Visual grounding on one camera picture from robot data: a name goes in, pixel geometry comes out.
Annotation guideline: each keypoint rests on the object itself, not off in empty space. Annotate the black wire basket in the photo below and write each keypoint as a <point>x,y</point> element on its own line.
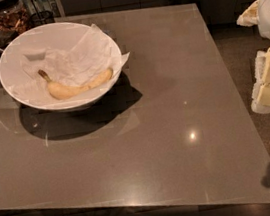
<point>42,17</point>

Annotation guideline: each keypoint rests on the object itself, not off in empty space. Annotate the yellow banana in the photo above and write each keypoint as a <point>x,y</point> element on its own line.
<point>61,91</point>

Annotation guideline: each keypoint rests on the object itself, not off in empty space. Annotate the white bowl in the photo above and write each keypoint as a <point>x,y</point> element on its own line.
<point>32,93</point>

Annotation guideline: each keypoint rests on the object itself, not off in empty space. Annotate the white paper napkin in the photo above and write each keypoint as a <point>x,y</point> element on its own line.
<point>77,66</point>

